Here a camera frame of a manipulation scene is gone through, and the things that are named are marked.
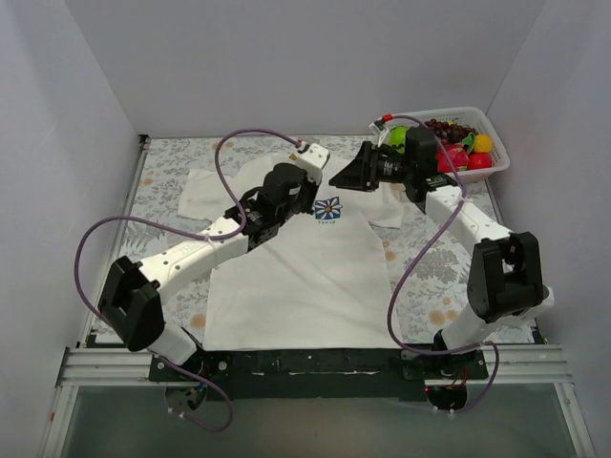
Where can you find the white plastic fruit basket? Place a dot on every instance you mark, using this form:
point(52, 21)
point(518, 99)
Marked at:
point(469, 116)

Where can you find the pink toy dragon fruit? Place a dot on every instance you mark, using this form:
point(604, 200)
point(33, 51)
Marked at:
point(451, 159)

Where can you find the white t-shirt with daisy print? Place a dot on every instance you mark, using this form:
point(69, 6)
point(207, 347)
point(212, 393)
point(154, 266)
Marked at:
point(322, 282)

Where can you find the yellow orange toy fruit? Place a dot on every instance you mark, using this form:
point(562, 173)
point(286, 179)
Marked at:
point(483, 144)

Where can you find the aluminium frame rail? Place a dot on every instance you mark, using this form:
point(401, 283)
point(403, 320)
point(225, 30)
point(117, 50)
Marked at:
point(104, 367)

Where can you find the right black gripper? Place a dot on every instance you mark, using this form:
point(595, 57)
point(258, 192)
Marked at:
point(372, 167)

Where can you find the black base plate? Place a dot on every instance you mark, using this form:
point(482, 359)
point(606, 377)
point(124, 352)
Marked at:
point(334, 373)

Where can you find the red toy apple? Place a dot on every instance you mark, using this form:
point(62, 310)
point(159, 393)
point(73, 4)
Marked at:
point(479, 161)

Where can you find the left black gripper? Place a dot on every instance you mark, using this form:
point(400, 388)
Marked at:
point(310, 189)

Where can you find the dark red toy grapes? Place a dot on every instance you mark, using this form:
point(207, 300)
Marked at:
point(450, 131)

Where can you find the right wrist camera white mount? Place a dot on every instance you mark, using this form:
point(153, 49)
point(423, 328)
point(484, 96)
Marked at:
point(379, 128)

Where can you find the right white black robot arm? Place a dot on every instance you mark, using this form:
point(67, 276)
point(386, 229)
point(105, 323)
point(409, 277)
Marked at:
point(505, 284)

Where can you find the floral patterned table mat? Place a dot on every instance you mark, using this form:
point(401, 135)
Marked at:
point(179, 188)

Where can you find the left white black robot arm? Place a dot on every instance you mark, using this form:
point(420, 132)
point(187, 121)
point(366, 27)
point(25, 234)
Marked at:
point(135, 291)

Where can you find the green toy watermelon ball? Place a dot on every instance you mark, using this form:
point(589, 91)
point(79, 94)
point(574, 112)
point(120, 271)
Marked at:
point(397, 139)

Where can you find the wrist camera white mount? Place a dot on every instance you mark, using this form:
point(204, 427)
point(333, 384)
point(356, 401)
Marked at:
point(379, 128)
point(313, 158)

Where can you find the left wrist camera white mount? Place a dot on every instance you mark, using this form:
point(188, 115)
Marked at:
point(313, 158)

